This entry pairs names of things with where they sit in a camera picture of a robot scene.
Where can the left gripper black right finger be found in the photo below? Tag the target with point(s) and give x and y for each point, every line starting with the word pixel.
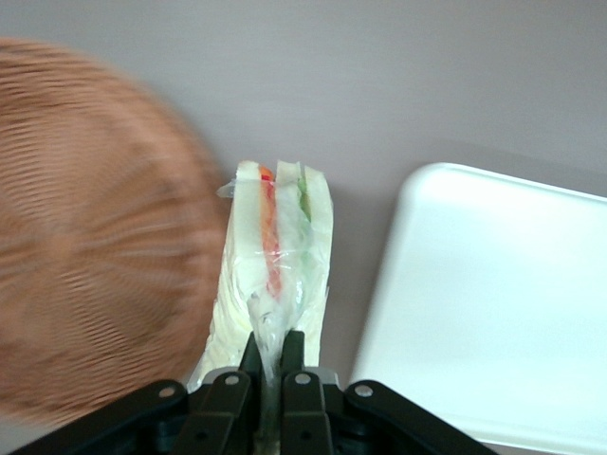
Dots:
pixel 303 412

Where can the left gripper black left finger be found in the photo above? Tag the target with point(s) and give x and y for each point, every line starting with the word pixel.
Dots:
pixel 223 412

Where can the plastic-wrapped triangle sandwich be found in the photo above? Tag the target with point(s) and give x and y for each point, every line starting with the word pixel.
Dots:
pixel 251 246

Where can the cream rectangular tray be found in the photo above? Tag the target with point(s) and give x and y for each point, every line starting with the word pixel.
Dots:
pixel 483 294

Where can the empty round wicker basket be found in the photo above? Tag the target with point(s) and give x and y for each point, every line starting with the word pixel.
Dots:
pixel 95 237

